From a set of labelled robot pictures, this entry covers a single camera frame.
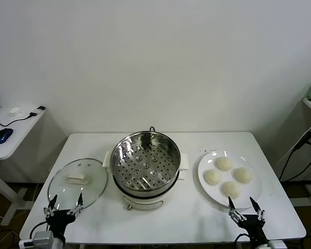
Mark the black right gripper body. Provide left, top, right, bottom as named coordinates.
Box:
left=237, top=214, right=268, bottom=242

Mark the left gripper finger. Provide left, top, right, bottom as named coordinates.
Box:
left=43, top=194, right=58, bottom=217
left=66, top=192, right=83, bottom=216

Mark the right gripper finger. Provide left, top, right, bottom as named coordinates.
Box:
left=228, top=196, right=246, bottom=222
left=249, top=196, right=265, bottom=222

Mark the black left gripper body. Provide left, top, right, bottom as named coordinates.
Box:
left=45, top=209, right=76, bottom=237

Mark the white steamed baozi bun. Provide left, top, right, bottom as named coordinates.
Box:
left=221, top=181, right=242, bottom=199
left=203, top=169, right=221, bottom=187
left=233, top=167, right=253, bottom=184
left=214, top=157, right=234, bottom=172

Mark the glass pot lid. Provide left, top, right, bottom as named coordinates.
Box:
left=47, top=158, right=109, bottom=210

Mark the stainless steel steamer basket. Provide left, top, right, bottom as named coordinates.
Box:
left=103, top=131, right=189, bottom=197

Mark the white round plate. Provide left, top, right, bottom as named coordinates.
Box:
left=197, top=150, right=263, bottom=209

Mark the white electric cooker base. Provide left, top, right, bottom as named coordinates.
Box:
left=111, top=170, right=186, bottom=211

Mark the white side desk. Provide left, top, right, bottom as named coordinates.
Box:
left=0, top=105, right=47, bottom=226

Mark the blue computer mouse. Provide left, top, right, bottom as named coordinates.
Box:
left=0, top=128, right=13, bottom=144

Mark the small white crumpled object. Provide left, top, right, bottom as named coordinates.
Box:
left=7, top=107, right=25, bottom=117

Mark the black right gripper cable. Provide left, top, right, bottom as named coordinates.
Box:
left=234, top=232, right=250, bottom=246

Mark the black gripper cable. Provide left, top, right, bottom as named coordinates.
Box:
left=29, top=221, right=49, bottom=241
left=234, top=232, right=250, bottom=246

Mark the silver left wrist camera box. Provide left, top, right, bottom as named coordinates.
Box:
left=33, top=231, right=54, bottom=249

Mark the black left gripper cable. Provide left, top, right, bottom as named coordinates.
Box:
left=29, top=221, right=49, bottom=241

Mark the black power cable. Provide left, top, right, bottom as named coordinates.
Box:
left=278, top=131, right=311, bottom=182

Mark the black cable with adapter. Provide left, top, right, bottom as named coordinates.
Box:
left=0, top=105, right=46, bottom=128

